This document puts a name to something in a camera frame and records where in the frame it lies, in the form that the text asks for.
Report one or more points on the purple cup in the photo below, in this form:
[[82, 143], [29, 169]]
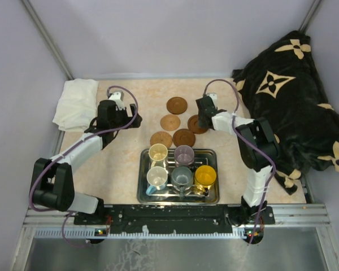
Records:
[[184, 156]]

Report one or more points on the grey cup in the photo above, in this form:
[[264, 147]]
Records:
[[182, 180]]

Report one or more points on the black floral blanket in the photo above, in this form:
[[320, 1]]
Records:
[[283, 86]]

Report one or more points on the woven coaster frilled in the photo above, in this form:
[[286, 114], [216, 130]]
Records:
[[161, 137]]

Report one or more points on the aluminium frame rail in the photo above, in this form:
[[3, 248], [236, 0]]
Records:
[[55, 225]]

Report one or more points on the white cup blue handle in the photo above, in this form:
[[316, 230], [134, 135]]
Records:
[[157, 178]]

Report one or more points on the cream yellow cup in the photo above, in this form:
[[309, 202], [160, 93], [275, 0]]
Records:
[[158, 154]]

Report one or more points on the dark wooden coaster front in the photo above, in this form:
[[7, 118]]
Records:
[[184, 137]]

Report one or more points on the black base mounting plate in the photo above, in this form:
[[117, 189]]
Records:
[[200, 219]]

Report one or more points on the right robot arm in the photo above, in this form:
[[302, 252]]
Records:
[[258, 149]]

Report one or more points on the dark wooden coaster back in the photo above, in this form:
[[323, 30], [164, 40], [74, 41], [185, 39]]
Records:
[[177, 105]]

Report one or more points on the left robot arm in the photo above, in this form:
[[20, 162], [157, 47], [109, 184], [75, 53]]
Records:
[[52, 186]]

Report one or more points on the white folded cloth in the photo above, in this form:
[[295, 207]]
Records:
[[77, 105]]

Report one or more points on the metal tray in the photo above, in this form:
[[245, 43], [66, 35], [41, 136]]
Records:
[[169, 195]]

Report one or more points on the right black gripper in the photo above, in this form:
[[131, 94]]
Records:
[[200, 122]]

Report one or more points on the woven coaster smooth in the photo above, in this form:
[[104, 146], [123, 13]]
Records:
[[170, 122]]

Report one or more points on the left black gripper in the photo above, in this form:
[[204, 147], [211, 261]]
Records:
[[137, 123]]

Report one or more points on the dark wooden coaster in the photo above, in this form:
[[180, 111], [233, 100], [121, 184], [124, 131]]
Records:
[[177, 105], [194, 127], [184, 137]]

